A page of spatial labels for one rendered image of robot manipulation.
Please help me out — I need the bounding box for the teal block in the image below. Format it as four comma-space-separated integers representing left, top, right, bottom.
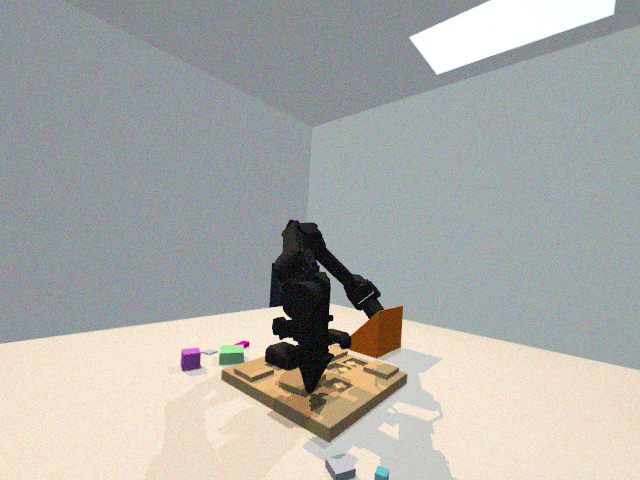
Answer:
375, 466, 389, 480

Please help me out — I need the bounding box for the purple cube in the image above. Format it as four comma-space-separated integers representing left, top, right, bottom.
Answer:
180, 348, 201, 372

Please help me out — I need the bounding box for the green block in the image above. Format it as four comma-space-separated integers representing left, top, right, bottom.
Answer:
219, 345, 244, 365

